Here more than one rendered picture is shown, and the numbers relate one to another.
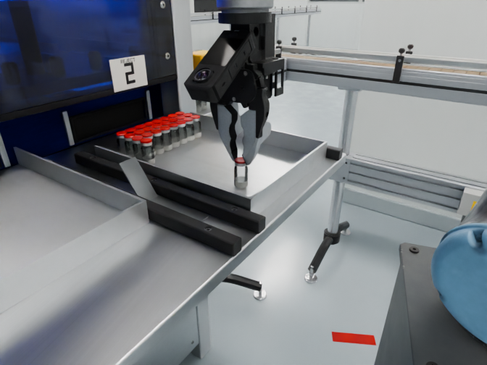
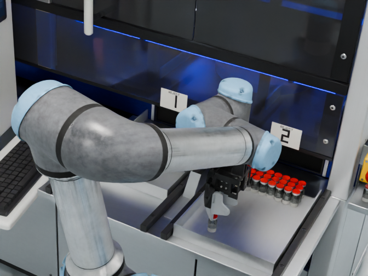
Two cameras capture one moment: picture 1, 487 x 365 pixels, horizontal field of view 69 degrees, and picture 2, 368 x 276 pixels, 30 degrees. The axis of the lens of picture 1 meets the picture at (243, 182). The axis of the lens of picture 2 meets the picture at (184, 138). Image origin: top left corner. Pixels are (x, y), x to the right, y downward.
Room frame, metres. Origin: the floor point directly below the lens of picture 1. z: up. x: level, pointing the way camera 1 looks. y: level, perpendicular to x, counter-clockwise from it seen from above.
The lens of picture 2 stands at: (0.22, -1.30, 1.95)
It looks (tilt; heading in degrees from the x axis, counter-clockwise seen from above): 31 degrees down; 81
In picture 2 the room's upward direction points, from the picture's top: 5 degrees clockwise
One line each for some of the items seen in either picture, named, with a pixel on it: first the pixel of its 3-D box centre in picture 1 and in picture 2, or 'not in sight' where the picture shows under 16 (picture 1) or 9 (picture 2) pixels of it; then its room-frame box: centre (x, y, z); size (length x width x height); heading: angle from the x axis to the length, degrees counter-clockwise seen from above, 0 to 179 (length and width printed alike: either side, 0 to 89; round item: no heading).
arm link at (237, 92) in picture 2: not in sight; (233, 105); (0.52, 0.00, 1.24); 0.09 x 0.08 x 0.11; 40
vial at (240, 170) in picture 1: (240, 173); (212, 223); (0.51, 0.00, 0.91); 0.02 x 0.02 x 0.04
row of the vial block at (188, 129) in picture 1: (169, 137); (266, 188); (0.68, 0.15, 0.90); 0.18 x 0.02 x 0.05; 145
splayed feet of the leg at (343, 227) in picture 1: (330, 242); not in sight; (1.44, -0.43, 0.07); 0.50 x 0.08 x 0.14; 146
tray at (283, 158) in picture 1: (212, 152); (250, 212); (0.62, 0.06, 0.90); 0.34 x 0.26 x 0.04; 55
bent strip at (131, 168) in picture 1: (162, 189); (183, 194); (0.45, 0.12, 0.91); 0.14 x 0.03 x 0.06; 56
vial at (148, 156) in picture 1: (147, 151); not in sight; (0.60, 0.17, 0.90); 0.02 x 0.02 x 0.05
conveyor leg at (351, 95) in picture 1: (340, 172); not in sight; (1.44, -0.43, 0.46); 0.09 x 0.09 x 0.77; 56
